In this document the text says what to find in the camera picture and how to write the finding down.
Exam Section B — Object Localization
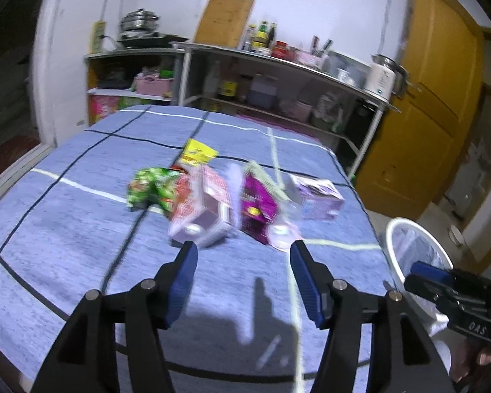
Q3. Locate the yellow wooden door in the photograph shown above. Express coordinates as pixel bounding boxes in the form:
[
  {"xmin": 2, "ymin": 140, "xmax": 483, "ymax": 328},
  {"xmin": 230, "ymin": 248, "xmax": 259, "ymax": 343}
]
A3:
[{"xmin": 355, "ymin": 0, "xmax": 484, "ymax": 219}]

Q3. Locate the pink strawberry milk carton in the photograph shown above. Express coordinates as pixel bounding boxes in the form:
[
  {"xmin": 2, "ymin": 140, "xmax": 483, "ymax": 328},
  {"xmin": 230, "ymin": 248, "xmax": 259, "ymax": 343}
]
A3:
[{"xmin": 168, "ymin": 165, "xmax": 233, "ymax": 249}]

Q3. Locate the white electric kettle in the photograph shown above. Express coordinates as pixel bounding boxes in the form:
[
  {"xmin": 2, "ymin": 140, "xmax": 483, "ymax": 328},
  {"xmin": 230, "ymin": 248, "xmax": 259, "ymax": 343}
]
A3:
[{"xmin": 364, "ymin": 54, "xmax": 409, "ymax": 101}]

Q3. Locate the clear plastic cup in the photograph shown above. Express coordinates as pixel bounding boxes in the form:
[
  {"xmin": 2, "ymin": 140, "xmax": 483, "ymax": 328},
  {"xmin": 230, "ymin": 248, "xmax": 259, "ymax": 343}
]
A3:
[{"xmin": 266, "ymin": 217, "xmax": 301, "ymax": 253}]

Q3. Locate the green snack packet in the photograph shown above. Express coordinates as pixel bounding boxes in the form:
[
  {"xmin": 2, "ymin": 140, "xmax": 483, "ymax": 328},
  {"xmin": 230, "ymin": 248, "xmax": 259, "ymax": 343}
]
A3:
[{"xmin": 127, "ymin": 167, "xmax": 182, "ymax": 213}]

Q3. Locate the purple plastic jug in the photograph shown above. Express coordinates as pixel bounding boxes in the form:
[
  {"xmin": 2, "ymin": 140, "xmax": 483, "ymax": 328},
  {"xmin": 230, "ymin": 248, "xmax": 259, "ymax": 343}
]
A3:
[{"xmin": 246, "ymin": 73, "xmax": 278, "ymax": 110}]

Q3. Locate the magenta snack bag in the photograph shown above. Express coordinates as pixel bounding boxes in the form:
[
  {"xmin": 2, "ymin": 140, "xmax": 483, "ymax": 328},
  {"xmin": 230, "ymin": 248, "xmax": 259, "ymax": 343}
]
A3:
[{"xmin": 240, "ymin": 173, "xmax": 278, "ymax": 245}]

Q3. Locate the pink plastic basket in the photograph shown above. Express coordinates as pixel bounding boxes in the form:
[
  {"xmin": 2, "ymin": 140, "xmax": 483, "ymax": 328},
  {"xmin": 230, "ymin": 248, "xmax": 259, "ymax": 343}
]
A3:
[{"xmin": 135, "ymin": 75, "xmax": 173, "ymax": 97}]

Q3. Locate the yellow snack packet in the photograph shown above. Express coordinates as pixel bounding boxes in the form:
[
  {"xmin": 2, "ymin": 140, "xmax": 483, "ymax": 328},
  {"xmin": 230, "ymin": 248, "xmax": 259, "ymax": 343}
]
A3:
[{"xmin": 179, "ymin": 139, "xmax": 218, "ymax": 167}]

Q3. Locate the black induction cooker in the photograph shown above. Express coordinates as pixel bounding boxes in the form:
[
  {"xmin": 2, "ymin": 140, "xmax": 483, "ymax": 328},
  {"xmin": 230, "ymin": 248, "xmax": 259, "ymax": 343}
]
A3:
[{"xmin": 118, "ymin": 34, "xmax": 188, "ymax": 48}]

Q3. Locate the green sauce bottle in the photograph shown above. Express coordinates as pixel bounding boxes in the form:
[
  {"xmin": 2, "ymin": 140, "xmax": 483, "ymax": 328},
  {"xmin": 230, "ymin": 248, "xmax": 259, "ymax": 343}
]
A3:
[{"xmin": 252, "ymin": 20, "xmax": 269, "ymax": 49}]

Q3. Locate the red lidded jar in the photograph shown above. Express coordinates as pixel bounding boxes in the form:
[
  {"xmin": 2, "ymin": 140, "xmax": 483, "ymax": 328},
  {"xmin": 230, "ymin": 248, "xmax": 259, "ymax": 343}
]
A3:
[{"xmin": 270, "ymin": 40, "xmax": 289, "ymax": 60}]

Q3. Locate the small grey side shelf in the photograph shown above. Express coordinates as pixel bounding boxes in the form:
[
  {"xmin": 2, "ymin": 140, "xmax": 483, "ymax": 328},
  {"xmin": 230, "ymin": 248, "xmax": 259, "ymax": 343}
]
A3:
[{"xmin": 84, "ymin": 47, "xmax": 183, "ymax": 124}]

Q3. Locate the person's right hand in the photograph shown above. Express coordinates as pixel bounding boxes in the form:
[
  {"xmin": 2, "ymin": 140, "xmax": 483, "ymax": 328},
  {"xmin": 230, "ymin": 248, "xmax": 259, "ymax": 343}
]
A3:
[{"xmin": 450, "ymin": 339, "xmax": 491, "ymax": 392}]

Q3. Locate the dark soy sauce bottle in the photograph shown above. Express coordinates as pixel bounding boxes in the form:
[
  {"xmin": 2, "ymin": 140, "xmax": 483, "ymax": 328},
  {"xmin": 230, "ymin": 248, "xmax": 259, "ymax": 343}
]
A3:
[{"xmin": 266, "ymin": 22, "xmax": 277, "ymax": 49}]

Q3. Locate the yellow label oil bottle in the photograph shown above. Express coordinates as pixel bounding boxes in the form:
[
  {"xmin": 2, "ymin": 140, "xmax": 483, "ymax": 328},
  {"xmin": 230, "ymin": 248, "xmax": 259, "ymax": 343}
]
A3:
[{"xmin": 218, "ymin": 62, "xmax": 239, "ymax": 100}]

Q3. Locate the metal kitchen shelf rack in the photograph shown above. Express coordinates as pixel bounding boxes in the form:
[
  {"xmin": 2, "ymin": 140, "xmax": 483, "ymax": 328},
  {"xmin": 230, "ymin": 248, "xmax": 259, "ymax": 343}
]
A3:
[{"xmin": 173, "ymin": 42, "xmax": 400, "ymax": 179}]

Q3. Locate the wooden cutting board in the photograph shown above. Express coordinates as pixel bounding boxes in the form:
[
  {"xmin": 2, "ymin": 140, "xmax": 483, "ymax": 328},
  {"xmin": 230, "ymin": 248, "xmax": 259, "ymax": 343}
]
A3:
[{"xmin": 192, "ymin": 0, "xmax": 254, "ymax": 48}]

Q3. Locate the white round trash bin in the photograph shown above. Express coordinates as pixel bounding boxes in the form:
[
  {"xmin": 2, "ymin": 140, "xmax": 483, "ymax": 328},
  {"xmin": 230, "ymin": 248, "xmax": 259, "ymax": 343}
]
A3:
[{"xmin": 384, "ymin": 216, "xmax": 455, "ymax": 338}]

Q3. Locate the steel cooking pot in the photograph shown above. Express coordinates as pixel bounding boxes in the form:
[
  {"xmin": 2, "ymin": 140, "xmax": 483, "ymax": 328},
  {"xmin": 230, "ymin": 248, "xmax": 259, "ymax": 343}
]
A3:
[{"xmin": 118, "ymin": 8, "xmax": 159, "ymax": 40}]

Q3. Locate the purple milk drink carton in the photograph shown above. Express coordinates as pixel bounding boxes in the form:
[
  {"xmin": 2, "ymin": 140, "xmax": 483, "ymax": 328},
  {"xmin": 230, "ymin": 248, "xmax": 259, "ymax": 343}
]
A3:
[{"xmin": 284, "ymin": 174, "xmax": 345, "ymax": 220}]

